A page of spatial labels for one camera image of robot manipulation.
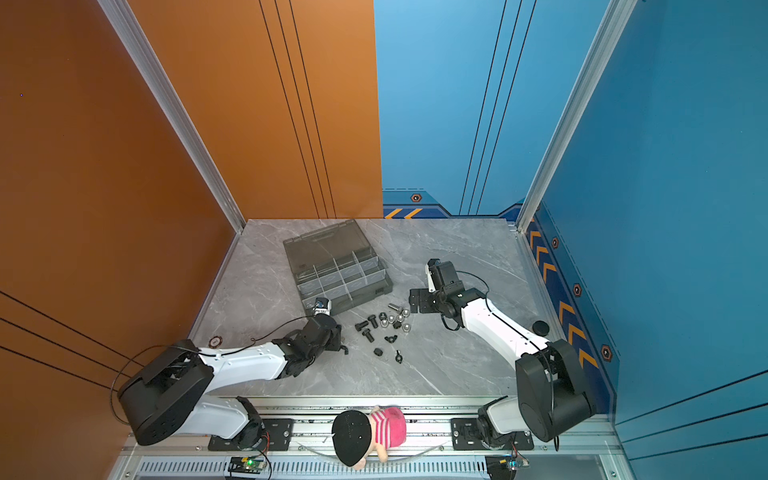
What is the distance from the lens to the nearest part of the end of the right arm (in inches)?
24.8

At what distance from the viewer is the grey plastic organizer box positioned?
984mm

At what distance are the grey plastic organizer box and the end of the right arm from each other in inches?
8.8
